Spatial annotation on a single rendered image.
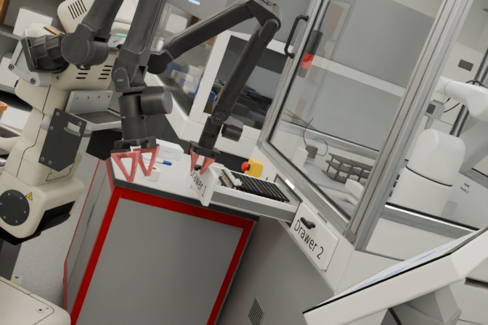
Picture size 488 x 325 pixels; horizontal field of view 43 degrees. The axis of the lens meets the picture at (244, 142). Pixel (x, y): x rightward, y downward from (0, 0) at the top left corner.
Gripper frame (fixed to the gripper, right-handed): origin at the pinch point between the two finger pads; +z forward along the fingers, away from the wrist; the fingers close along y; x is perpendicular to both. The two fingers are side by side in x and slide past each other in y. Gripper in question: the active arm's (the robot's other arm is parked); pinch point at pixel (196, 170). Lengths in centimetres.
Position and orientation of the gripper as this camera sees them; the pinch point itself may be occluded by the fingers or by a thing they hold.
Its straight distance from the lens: 216.4
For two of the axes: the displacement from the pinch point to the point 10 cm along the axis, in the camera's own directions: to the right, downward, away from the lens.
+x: -2.6, -2.9, 9.2
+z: -3.5, 9.2, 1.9
